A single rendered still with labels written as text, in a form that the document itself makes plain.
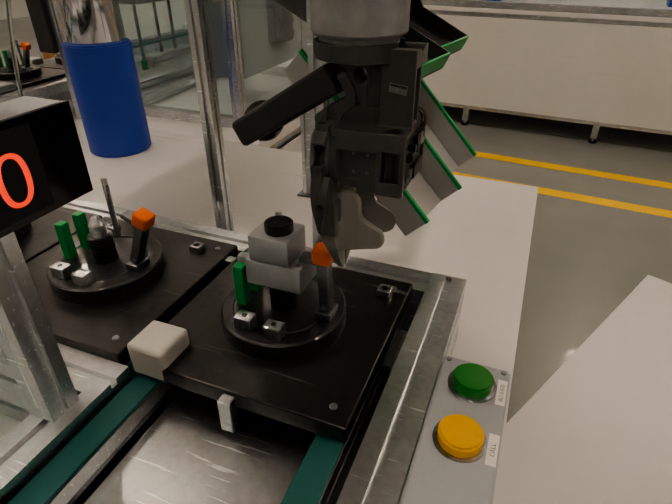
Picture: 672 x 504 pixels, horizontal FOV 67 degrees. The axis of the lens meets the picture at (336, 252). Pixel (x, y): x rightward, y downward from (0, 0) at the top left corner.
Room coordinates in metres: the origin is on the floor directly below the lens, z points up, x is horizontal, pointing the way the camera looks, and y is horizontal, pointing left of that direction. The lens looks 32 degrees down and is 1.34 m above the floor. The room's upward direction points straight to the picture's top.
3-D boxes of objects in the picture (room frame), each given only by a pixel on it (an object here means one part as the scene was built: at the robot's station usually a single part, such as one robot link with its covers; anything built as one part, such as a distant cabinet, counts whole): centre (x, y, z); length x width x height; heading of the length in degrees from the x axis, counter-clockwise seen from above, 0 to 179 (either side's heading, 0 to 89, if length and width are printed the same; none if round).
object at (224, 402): (0.33, 0.10, 0.95); 0.01 x 0.01 x 0.04; 68
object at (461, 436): (0.29, -0.11, 0.96); 0.04 x 0.04 x 0.02
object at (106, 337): (0.54, 0.30, 1.01); 0.24 x 0.24 x 0.13; 68
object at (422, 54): (0.42, -0.03, 1.21); 0.09 x 0.08 x 0.12; 68
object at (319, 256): (0.43, 0.02, 1.04); 0.04 x 0.02 x 0.08; 68
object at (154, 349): (0.40, 0.19, 0.97); 0.05 x 0.05 x 0.04; 68
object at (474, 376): (0.36, -0.14, 0.96); 0.04 x 0.04 x 0.02
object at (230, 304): (0.45, 0.06, 0.98); 0.14 x 0.14 x 0.02
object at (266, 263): (0.45, 0.07, 1.06); 0.08 x 0.04 x 0.07; 68
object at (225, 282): (0.45, 0.06, 0.96); 0.24 x 0.24 x 0.02; 68
